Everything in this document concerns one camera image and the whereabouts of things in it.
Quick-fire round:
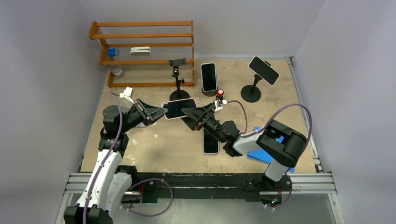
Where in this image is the clear small jar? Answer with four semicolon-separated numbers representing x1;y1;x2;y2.
109;65;123;77

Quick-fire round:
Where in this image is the round brown phone dock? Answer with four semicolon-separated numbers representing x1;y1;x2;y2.
201;89;217;97

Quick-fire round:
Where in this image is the red cap black stamp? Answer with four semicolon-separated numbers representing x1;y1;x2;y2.
216;89;224;101

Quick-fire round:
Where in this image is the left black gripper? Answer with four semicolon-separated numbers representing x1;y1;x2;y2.
119;98;167;133

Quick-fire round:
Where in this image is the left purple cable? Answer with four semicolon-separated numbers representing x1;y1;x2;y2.
82;91;123;224

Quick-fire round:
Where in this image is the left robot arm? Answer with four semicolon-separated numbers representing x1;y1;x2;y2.
63;99;168;224

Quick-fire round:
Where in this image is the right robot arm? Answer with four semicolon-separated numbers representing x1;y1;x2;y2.
181;104;312;190

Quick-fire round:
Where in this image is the white eraser block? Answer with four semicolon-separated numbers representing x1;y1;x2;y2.
130;46;151;56

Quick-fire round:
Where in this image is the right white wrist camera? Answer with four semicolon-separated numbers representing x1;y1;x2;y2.
214;99;227;114

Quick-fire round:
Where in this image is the black phone stand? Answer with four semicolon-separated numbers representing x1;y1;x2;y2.
169;58;190;101
240;74;262;103

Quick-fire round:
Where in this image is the wooden shelf rack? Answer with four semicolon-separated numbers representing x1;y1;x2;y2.
88;20;195;87

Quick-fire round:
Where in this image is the blue white small box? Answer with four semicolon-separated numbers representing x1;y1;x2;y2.
107;48;119;57

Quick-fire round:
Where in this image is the blue notebook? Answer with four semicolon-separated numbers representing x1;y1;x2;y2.
247;126;295;173

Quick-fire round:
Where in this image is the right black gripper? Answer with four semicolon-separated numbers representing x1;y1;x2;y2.
179;103;225;143

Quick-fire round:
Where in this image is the white case smartphone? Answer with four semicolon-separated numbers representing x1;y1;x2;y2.
248;56;280;86

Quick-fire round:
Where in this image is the silver folding phone stand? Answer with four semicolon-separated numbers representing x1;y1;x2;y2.
121;106;143;129

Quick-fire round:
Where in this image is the light blue case smartphone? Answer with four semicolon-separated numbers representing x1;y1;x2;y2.
200;63;218;92

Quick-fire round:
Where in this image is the pink case smartphone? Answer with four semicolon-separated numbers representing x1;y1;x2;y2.
162;98;197;120

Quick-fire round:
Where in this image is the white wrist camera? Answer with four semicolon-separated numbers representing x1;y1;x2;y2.
119;87;134;106
214;99;227;114

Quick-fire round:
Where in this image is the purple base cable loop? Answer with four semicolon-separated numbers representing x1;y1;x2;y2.
123;178;174;217

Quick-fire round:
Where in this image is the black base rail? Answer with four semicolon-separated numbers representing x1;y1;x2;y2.
107;170;292;204

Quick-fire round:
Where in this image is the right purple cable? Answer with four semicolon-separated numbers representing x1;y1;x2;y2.
226;99;313;146

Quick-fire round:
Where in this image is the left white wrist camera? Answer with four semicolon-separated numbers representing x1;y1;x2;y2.
119;87;134;106

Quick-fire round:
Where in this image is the lavender case smartphone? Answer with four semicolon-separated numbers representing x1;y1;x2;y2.
203;129;219;154

